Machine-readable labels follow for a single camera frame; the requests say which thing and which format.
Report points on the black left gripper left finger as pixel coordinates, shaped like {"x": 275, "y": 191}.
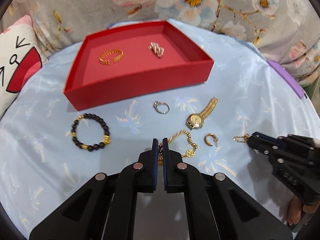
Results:
{"x": 105, "y": 206}

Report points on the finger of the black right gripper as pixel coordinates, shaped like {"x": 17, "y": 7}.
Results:
{"x": 266, "y": 138}
{"x": 263, "y": 147}

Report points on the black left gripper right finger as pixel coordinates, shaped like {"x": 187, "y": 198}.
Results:
{"x": 216, "y": 207}

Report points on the gold double hoop earring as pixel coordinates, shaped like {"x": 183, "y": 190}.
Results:
{"x": 241, "y": 138}

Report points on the gold wrist watch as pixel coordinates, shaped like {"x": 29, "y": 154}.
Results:
{"x": 196, "y": 120}

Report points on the red jewelry tray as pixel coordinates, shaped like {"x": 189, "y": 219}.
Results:
{"x": 115, "y": 64}

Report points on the right hand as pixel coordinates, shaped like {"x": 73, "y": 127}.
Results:
{"x": 296, "y": 208}

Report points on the purple mat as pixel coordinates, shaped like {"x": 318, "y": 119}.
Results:
{"x": 296, "y": 87}

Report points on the light blue palm cloth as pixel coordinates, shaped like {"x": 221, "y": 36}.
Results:
{"x": 41, "y": 167}

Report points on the grey floral blanket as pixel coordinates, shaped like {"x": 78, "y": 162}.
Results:
{"x": 285, "y": 31}

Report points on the pearl hair clip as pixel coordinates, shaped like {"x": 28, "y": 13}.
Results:
{"x": 156, "y": 49}

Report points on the white cat face pillow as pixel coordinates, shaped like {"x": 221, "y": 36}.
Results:
{"x": 21, "y": 58}

